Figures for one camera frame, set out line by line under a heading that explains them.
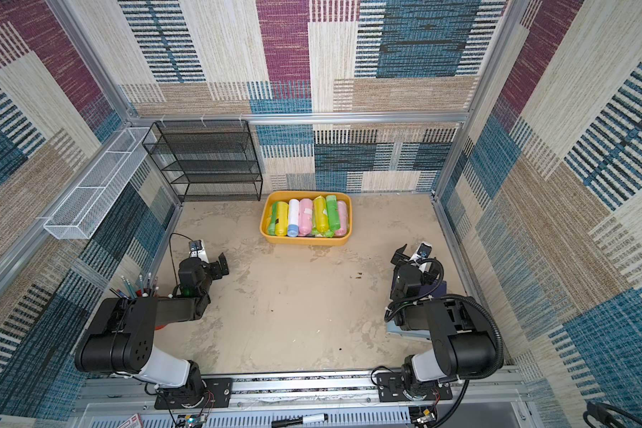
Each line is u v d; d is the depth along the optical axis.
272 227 1.00
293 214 0.99
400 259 0.81
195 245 0.79
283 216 1.00
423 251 0.74
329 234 1.01
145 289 0.81
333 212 0.99
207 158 1.08
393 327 0.83
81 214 0.71
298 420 0.69
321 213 0.99
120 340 0.45
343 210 1.04
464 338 0.45
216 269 0.86
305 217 0.99
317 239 1.02
